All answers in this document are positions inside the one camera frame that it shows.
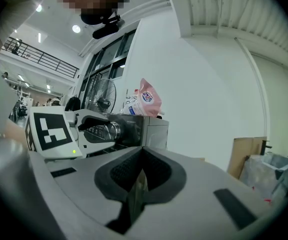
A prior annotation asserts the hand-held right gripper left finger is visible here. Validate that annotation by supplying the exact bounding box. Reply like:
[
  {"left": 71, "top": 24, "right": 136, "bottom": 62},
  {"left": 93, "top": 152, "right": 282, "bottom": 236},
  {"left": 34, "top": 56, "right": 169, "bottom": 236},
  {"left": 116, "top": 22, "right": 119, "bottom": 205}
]
[{"left": 29, "top": 145, "right": 145, "bottom": 240}]

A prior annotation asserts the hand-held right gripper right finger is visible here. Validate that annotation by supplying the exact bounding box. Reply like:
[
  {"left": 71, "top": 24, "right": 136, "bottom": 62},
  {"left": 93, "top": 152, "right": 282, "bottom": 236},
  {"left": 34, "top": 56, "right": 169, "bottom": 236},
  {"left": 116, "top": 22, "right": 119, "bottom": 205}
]
[{"left": 123, "top": 145, "right": 280, "bottom": 240}]

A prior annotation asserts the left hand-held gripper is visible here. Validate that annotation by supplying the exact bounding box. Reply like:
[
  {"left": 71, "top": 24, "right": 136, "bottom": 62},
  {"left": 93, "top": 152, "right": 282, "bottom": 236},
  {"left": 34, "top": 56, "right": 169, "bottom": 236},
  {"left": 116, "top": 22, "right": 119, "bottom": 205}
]
[{"left": 25, "top": 106, "right": 116, "bottom": 160}]

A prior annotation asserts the round brushed metal knob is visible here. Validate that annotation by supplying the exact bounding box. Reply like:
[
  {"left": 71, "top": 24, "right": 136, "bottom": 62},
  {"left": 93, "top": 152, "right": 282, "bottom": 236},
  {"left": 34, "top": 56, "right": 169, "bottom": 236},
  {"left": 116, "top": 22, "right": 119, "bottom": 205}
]
[{"left": 103, "top": 121, "right": 122, "bottom": 142}]

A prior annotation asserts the black washing machine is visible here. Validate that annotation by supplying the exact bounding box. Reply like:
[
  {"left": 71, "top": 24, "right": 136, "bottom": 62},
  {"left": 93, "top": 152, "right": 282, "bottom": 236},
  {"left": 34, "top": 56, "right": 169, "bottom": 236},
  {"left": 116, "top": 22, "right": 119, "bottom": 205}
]
[{"left": 83, "top": 112, "right": 170, "bottom": 160}]

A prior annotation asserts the person's left forearm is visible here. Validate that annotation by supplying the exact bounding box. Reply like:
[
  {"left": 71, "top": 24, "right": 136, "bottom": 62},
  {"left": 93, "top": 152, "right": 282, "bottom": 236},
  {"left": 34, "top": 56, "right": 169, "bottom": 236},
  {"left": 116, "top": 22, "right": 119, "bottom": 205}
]
[{"left": 5, "top": 118, "right": 31, "bottom": 148}]

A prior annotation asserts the black standing fan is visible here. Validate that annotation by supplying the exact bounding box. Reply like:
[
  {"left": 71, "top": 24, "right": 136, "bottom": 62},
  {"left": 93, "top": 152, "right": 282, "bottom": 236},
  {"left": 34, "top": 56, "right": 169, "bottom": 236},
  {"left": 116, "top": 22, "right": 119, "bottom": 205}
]
[{"left": 85, "top": 78, "right": 117, "bottom": 115}]

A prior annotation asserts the black bag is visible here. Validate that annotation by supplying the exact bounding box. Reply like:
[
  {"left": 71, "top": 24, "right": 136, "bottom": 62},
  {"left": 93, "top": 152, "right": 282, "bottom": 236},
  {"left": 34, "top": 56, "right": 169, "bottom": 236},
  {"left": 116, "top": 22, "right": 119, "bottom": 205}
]
[{"left": 64, "top": 96, "right": 82, "bottom": 113}]

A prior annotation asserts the pink detergent pouch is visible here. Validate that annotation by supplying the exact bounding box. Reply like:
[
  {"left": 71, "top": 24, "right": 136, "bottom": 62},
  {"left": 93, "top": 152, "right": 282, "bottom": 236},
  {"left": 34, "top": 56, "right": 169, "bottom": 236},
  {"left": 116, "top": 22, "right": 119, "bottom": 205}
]
[{"left": 120, "top": 78, "right": 163, "bottom": 119}]

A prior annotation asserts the large cardboard sheet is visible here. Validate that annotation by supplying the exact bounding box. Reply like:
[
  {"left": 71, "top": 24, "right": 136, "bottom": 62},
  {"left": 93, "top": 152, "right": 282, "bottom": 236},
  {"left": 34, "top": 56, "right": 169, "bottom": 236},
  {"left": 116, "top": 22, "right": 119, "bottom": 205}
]
[{"left": 227, "top": 136, "right": 267, "bottom": 180}]

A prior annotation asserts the grey plastic storage box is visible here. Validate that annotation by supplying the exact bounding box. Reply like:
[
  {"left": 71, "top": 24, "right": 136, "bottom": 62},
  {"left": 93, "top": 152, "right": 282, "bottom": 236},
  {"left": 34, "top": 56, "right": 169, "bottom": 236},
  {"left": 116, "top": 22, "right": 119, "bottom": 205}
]
[{"left": 238, "top": 152, "right": 288, "bottom": 200}]

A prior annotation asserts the black balcony railing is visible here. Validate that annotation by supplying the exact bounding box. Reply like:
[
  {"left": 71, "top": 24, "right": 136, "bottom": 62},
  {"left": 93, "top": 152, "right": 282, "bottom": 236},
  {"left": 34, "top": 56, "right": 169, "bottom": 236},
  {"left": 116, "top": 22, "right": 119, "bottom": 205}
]
[{"left": 2, "top": 36, "right": 80, "bottom": 79}]

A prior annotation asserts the black window frame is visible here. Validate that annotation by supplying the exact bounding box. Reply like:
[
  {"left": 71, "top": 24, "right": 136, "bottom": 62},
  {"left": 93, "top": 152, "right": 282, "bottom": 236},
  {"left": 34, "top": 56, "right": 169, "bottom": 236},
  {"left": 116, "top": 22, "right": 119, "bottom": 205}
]
[{"left": 78, "top": 28, "right": 137, "bottom": 111}]

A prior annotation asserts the black head-mounted camera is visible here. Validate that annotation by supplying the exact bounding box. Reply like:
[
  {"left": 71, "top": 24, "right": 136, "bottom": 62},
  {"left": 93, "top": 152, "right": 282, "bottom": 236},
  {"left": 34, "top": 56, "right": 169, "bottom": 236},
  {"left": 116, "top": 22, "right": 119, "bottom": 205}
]
[{"left": 92, "top": 10, "right": 126, "bottom": 40}]

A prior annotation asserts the white wall pipe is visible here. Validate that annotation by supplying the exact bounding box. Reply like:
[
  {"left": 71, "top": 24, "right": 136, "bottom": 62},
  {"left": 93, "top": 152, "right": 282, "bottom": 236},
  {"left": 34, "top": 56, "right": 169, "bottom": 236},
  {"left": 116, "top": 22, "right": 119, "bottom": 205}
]
[{"left": 234, "top": 37, "right": 271, "bottom": 140}]

